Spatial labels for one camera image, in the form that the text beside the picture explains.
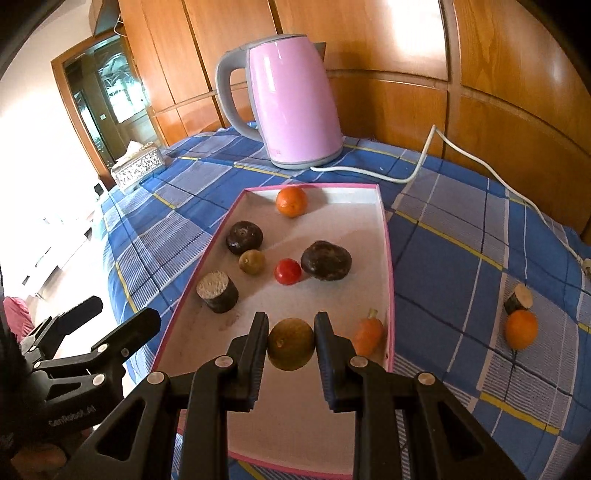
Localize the white tray with pink rim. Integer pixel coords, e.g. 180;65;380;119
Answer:
151;183;395;478

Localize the red cloth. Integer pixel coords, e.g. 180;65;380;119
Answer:
4;296;29;342

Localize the white power cable with plug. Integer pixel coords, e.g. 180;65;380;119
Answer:
309;124;591;278

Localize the red tomato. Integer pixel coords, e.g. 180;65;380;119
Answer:
274;258;303;286

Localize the blue plaid blanket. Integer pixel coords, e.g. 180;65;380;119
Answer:
99;122;591;480

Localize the pink electric kettle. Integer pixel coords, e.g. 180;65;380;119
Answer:
216;34;345;170

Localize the white patterned tissue box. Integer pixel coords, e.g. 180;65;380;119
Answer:
111;141;166;190

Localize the orange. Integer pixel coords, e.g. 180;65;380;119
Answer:
276;185;308;219
505;309;539;350

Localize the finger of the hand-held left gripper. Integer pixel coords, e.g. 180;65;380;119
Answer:
32;307;162;389
20;296;104;359

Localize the glass door with wooden frame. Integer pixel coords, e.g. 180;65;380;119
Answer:
51;34;160;171

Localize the dark cut stalk piece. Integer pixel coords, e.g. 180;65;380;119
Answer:
196;271;240;315
503;283;533;316

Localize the dark brown round fruit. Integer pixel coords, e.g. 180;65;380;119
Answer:
226;221;264;256
300;240;352;281

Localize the wooden wardrobe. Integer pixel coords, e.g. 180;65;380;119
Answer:
90;0;591;241

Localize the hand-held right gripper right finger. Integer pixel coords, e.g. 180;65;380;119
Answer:
314;311;536;480

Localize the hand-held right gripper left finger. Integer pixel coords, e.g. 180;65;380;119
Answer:
55;311;271;480

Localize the person's left hand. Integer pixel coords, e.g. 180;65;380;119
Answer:
9;440;68;474

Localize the small carrot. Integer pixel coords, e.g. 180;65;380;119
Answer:
352;308;385;357

